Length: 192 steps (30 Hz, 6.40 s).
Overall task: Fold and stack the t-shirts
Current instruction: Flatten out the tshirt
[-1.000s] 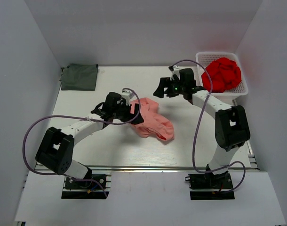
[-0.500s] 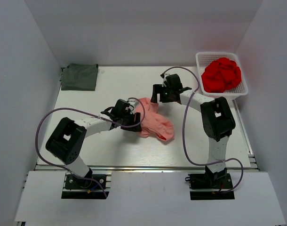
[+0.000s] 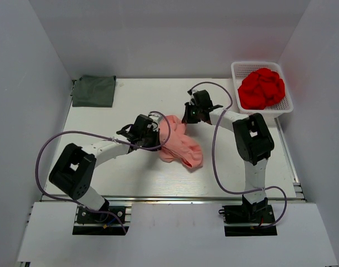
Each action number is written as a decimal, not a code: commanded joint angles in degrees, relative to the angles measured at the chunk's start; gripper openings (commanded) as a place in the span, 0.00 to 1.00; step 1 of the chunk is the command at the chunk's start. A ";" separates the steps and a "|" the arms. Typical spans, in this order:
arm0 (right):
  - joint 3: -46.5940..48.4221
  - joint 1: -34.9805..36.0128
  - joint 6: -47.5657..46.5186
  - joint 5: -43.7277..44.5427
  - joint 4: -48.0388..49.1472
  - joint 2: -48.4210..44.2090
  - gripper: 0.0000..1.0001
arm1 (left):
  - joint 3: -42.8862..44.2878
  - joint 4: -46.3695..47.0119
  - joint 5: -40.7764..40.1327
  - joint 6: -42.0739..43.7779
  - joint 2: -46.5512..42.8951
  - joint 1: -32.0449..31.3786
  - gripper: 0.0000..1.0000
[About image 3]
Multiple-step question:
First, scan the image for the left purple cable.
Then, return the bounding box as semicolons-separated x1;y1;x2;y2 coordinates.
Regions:
36;111;172;234

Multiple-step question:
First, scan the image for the white plastic basket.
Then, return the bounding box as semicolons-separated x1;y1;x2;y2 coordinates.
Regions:
231;61;293;119

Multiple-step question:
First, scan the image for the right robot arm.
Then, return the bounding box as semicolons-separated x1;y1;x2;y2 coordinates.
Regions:
182;90;275;222

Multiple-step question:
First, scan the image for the red t shirt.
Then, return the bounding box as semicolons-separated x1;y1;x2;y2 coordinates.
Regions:
238;68;286;110

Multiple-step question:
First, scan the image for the pink t shirt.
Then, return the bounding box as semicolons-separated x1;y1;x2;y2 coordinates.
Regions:
159;115;203;170

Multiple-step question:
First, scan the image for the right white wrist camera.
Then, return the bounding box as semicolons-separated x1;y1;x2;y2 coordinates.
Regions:
187;89;197;105

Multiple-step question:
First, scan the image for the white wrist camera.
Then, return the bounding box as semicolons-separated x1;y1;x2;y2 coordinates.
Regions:
148;112;164;131
187;89;197;105

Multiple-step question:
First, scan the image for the folded green t shirt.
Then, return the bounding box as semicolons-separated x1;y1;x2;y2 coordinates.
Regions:
71;75;117;108

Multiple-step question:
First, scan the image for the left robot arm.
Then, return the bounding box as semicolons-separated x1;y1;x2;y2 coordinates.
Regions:
49;113;163;222

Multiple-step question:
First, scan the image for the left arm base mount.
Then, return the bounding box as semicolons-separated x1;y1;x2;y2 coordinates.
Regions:
72;205;131;236

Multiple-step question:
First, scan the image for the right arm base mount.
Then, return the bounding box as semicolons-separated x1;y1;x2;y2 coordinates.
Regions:
218;205;277;237

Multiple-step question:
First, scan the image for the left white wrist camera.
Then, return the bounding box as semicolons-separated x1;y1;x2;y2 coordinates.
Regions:
148;112;164;131

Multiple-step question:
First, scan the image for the aluminium rail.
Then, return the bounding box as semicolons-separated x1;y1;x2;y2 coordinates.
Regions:
41;192;307;202

